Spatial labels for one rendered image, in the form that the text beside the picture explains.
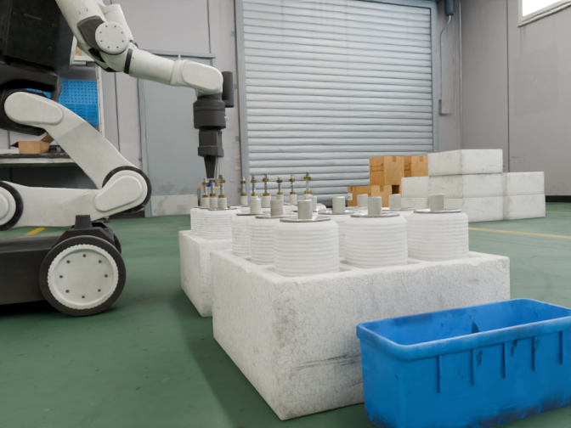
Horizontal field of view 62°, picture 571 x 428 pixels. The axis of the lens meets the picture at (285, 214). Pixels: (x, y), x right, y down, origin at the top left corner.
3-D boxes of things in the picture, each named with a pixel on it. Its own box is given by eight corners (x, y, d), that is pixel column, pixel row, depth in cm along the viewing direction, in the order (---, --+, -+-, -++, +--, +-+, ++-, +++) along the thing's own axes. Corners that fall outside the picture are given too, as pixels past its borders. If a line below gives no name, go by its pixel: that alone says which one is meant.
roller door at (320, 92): (244, 212, 643) (234, -24, 626) (241, 212, 654) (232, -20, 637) (440, 202, 753) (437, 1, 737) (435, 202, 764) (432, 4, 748)
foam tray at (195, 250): (201, 318, 113) (198, 242, 112) (180, 287, 150) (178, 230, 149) (349, 299, 126) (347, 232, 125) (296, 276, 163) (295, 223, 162)
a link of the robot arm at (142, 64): (169, 81, 124) (90, 60, 118) (166, 90, 133) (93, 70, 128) (177, 42, 124) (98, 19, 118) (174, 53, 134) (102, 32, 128)
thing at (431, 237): (434, 332, 73) (432, 215, 72) (398, 318, 82) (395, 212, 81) (483, 323, 77) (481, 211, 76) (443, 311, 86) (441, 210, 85)
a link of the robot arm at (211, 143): (200, 158, 139) (198, 116, 138) (233, 157, 138) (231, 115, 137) (189, 155, 126) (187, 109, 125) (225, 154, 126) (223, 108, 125)
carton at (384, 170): (404, 184, 502) (404, 155, 500) (385, 185, 493) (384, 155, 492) (387, 184, 530) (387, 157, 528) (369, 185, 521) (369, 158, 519)
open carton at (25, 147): (22, 157, 546) (21, 137, 545) (58, 156, 550) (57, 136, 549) (9, 156, 517) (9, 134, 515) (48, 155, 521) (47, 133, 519)
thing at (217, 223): (204, 284, 118) (200, 211, 117) (209, 277, 127) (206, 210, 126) (243, 283, 118) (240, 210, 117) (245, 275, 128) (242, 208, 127)
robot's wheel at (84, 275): (41, 322, 115) (36, 239, 114) (43, 317, 120) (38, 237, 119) (128, 312, 122) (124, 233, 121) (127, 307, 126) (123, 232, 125)
